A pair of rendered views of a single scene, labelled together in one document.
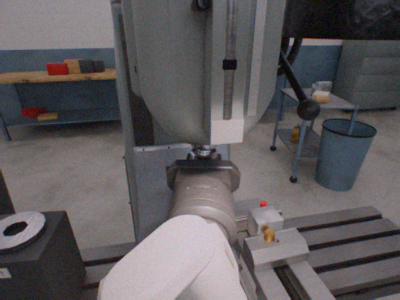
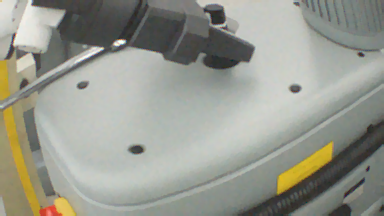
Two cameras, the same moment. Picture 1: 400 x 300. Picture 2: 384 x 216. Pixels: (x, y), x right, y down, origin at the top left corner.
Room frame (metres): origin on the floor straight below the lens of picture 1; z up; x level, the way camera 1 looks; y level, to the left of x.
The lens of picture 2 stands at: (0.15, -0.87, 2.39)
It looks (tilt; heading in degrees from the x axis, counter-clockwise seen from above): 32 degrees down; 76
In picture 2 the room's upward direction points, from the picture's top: 7 degrees counter-clockwise
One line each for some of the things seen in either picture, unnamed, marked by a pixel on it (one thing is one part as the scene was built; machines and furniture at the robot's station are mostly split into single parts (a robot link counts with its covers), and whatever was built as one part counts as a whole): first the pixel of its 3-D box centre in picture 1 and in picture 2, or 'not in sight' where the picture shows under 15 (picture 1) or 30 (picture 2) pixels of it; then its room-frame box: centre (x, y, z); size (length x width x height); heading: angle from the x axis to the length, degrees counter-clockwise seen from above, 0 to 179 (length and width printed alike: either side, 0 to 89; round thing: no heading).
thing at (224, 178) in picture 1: (202, 195); not in sight; (0.30, 0.00, 1.24); 0.13 x 0.12 x 0.10; 88
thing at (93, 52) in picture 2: not in sight; (56, 72); (0.21, 0.08, 1.89); 0.24 x 0.04 x 0.01; 12
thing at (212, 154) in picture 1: (203, 152); not in sight; (0.39, 0.00, 1.26); 0.05 x 0.05 x 0.01
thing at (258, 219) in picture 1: (263, 224); not in sight; (0.42, -0.14, 1.07); 0.06 x 0.05 x 0.06; 104
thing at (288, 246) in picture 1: (275, 248); not in sight; (0.37, -0.16, 1.05); 0.12 x 0.06 x 0.04; 104
